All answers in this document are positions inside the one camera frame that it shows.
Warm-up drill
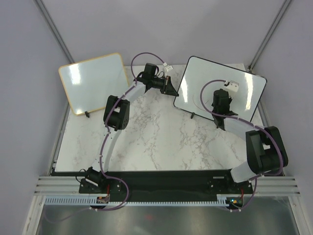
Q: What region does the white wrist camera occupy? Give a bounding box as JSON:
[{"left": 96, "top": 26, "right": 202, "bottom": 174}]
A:
[
  {"left": 163, "top": 63, "right": 173, "bottom": 72},
  {"left": 224, "top": 80, "right": 239, "bottom": 96}
]

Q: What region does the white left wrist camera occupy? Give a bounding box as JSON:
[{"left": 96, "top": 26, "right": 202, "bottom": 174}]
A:
[{"left": 163, "top": 63, "right": 173, "bottom": 72}]

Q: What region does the white slotted cable duct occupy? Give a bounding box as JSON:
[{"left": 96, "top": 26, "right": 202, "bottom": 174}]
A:
[{"left": 45, "top": 195, "right": 229, "bottom": 207}]

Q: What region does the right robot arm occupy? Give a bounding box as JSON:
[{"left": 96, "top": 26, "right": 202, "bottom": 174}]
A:
[{"left": 212, "top": 89, "right": 289, "bottom": 193}]

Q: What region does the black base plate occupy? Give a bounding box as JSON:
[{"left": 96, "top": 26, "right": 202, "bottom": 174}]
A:
[{"left": 79, "top": 168, "right": 253, "bottom": 203}]

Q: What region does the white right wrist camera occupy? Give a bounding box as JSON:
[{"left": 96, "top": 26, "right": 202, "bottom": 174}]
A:
[{"left": 224, "top": 80, "right": 239, "bottom": 96}]

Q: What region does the black-framed whiteboard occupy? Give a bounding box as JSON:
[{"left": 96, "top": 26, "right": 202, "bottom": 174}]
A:
[{"left": 174, "top": 56, "right": 267, "bottom": 121}]

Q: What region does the wood-framed whiteboard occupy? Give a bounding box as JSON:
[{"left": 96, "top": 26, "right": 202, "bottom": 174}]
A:
[{"left": 59, "top": 53, "right": 130, "bottom": 116}]

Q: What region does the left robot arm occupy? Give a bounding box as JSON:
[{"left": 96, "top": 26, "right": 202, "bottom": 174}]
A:
[{"left": 79, "top": 63, "right": 179, "bottom": 194}]

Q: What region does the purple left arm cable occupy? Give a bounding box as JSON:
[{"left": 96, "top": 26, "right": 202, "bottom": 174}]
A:
[{"left": 44, "top": 51, "right": 167, "bottom": 223}]

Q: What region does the aluminium rail frame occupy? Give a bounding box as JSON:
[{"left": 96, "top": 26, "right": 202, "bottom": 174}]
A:
[{"left": 35, "top": 175, "right": 300, "bottom": 196}]

